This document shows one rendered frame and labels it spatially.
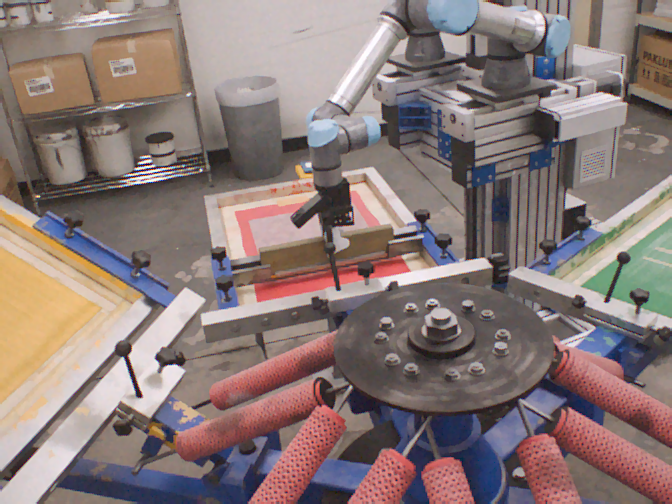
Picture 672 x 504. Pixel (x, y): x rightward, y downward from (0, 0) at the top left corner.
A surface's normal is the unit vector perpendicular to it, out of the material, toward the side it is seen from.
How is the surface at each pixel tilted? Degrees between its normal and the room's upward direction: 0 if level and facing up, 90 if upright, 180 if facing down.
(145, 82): 91
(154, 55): 88
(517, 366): 0
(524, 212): 90
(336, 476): 0
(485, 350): 0
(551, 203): 90
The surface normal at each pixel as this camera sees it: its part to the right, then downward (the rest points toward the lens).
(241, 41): 0.22, 0.44
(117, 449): -0.09, -0.88
